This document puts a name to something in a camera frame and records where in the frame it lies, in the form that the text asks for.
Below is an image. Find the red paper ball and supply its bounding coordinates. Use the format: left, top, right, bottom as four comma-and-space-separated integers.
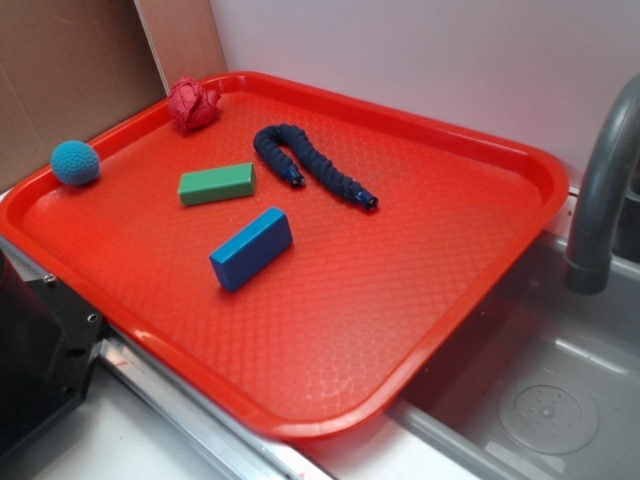
168, 76, 221, 131

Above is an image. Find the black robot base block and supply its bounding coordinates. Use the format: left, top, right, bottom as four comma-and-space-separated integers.
1, 255, 105, 460

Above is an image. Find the red plastic tray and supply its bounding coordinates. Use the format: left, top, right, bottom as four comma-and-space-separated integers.
1, 72, 569, 440

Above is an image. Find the blue rectangular block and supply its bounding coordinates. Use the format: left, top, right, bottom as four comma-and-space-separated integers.
210, 207, 293, 292

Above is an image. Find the green rectangular block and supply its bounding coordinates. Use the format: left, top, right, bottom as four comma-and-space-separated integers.
178, 162, 256, 206

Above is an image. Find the blue knitted ball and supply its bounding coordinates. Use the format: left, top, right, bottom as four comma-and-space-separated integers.
50, 140, 101, 186

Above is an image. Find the grey plastic sink basin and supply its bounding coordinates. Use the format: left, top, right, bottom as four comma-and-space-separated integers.
300, 195, 639, 479

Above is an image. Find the grey sink faucet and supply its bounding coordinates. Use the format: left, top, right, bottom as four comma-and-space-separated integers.
563, 76, 639, 295

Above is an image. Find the brown cardboard panel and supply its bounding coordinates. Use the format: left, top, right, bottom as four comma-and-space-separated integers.
1, 1, 165, 190

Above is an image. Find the dark blue braided rope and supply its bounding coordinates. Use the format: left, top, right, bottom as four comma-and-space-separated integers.
253, 123, 380, 213

